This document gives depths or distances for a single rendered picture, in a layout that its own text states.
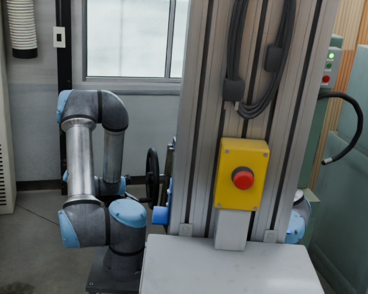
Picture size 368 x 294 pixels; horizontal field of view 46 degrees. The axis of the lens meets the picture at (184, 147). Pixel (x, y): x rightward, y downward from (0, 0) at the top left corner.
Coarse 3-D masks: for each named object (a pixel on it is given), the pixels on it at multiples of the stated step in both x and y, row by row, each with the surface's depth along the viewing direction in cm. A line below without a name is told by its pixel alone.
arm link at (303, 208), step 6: (300, 192) 144; (294, 198) 142; (300, 198) 142; (306, 198) 151; (294, 204) 141; (300, 204) 142; (306, 204) 146; (294, 210) 141; (300, 210) 142; (306, 210) 144; (306, 216) 143; (306, 222) 142
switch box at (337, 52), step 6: (330, 48) 171; (336, 48) 173; (336, 54) 172; (336, 60) 173; (336, 66) 174; (324, 72) 174; (330, 72) 175; (336, 72) 175; (330, 78) 176; (330, 84) 177
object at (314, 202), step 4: (300, 188) 205; (304, 188) 206; (308, 188) 206; (304, 192) 202; (308, 192) 202; (312, 192) 203; (304, 196) 199; (308, 196) 199; (312, 196) 200; (308, 200) 196; (312, 200) 196; (316, 200) 196; (312, 204) 196; (316, 204) 196; (312, 208) 197; (316, 208) 197; (312, 212) 198; (316, 212) 198; (312, 216) 199; (316, 216) 199
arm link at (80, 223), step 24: (72, 96) 143; (96, 96) 145; (72, 120) 140; (96, 120) 146; (72, 144) 138; (72, 168) 135; (72, 192) 132; (72, 216) 127; (96, 216) 128; (72, 240) 125; (96, 240) 128
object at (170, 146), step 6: (168, 144) 196; (168, 150) 196; (174, 150) 193; (168, 156) 194; (168, 162) 194; (168, 168) 195; (168, 174) 196; (168, 180) 197; (162, 186) 203; (168, 186) 198; (162, 192) 204; (162, 198) 201; (162, 204) 201
